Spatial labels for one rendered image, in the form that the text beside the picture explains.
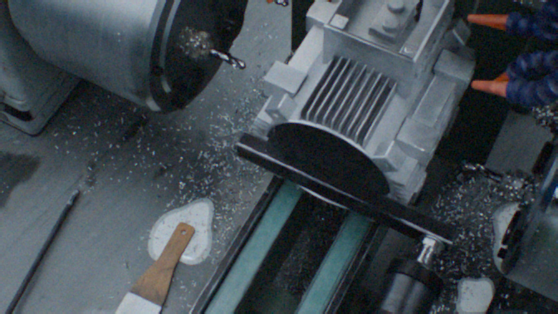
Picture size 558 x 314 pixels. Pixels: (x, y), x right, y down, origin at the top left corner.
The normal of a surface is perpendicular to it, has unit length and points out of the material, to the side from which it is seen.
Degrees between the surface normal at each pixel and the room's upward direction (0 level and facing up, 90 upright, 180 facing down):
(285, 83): 0
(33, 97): 90
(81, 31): 66
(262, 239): 0
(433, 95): 0
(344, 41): 90
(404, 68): 90
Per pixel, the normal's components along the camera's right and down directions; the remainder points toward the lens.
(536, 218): -0.91, -0.01
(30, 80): 0.88, 0.41
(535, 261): -0.46, 0.64
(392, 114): 0.46, -0.20
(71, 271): 0.00, -0.49
